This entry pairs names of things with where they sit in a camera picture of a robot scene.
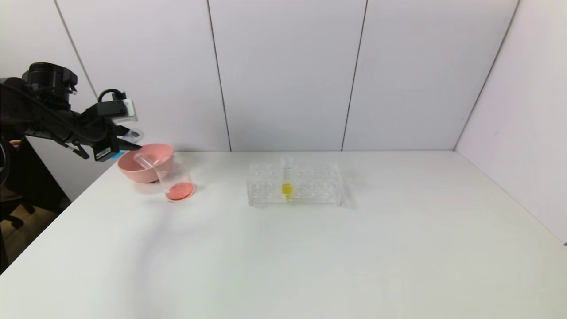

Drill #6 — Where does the clear acrylic test tube rack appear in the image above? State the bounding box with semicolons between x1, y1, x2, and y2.
247;162;344;207

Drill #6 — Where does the pink plastic bowl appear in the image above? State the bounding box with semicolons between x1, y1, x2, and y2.
118;144;175;184

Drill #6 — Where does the black camera cable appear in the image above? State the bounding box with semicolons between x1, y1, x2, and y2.
97;89;127;105

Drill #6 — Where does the test tube with yellow pigment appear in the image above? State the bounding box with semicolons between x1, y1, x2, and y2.
281;157;294;201

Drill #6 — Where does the test tube with blue pigment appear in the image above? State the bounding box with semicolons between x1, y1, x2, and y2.
110;128;145;159

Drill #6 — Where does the clear plastic beaker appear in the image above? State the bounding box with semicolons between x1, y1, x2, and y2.
154;154;196;203

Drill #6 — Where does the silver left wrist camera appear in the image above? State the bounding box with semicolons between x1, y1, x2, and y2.
110;98;138;126

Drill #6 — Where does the test tube with red pigment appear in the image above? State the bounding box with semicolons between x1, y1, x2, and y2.
134;152;156;170

